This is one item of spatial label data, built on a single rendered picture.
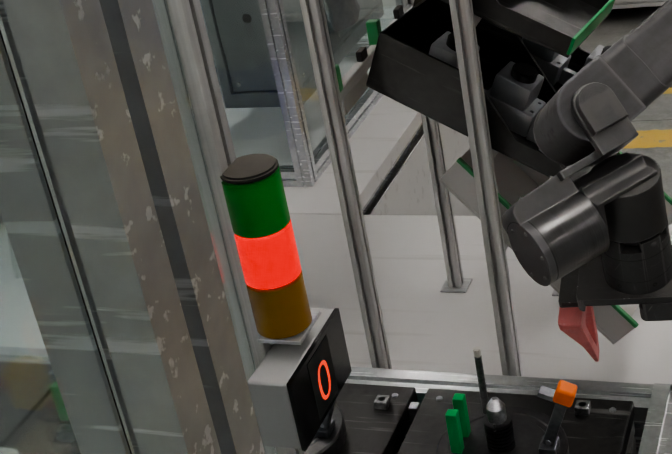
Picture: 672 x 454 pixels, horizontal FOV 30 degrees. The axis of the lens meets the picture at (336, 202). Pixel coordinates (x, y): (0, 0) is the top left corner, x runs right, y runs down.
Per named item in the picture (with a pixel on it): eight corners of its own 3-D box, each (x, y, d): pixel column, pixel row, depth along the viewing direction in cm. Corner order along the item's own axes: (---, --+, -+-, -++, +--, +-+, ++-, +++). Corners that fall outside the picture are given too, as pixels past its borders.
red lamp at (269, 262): (310, 261, 109) (299, 211, 107) (288, 291, 105) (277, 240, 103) (258, 259, 111) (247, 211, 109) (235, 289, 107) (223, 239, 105)
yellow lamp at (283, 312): (320, 309, 112) (310, 262, 109) (300, 341, 107) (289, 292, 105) (269, 307, 113) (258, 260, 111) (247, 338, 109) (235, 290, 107)
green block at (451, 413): (464, 447, 134) (458, 409, 132) (461, 454, 133) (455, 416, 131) (454, 446, 134) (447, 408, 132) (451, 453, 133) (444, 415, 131)
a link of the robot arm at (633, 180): (674, 162, 98) (628, 134, 102) (603, 203, 96) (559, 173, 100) (683, 230, 102) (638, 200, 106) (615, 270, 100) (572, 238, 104)
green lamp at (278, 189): (299, 210, 107) (288, 159, 105) (277, 239, 103) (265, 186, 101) (246, 210, 109) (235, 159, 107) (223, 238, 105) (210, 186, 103)
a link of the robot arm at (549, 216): (603, 72, 98) (569, 108, 107) (483, 138, 96) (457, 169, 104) (687, 202, 97) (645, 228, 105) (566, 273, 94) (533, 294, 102)
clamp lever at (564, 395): (559, 438, 131) (578, 384, 127) (556, 450, 130) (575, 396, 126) (526, 426, 132) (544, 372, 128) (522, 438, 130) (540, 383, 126)
